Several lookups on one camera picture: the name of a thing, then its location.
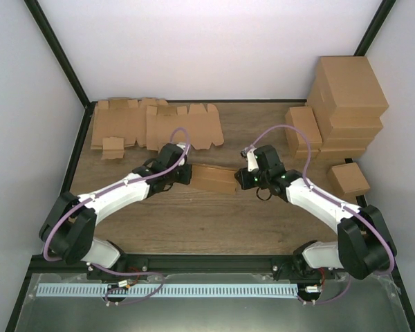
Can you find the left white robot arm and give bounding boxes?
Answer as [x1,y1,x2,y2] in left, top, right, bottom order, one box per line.
[39,143,192,279]

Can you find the flat cardboard blank left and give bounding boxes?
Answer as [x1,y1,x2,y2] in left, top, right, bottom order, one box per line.
[91,98,167,160]

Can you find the flat cardboard blank middle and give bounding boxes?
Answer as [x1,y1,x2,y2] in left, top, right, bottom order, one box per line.
[146,104,224,151]

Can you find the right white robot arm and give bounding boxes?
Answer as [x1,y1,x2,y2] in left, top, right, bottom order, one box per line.
[234,145,396,279]

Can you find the large top folded box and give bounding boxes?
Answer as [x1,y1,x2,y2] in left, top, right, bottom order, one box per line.
[315,56,389,118]

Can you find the flat cardboard blank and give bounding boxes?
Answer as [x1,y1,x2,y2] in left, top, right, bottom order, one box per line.
[146,104,224,151]
[91,98,167,160]

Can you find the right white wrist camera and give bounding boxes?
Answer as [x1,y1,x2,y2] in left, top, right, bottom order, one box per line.
[241,145,259,172]

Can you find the black aluminium frame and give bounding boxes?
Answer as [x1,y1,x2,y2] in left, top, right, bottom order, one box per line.
[6,0,415,332]

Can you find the cardboard box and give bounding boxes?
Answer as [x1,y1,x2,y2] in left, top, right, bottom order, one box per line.
[190,164,238,195]

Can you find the light blue slotted rail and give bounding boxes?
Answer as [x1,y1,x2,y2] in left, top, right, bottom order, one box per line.
[36,283,298,298]

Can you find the lone small folded box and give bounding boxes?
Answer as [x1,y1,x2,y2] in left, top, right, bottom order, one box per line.
[327,163,370,200]

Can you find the small folded box left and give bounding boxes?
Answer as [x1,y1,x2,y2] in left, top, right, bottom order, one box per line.
[285,107,322,154]

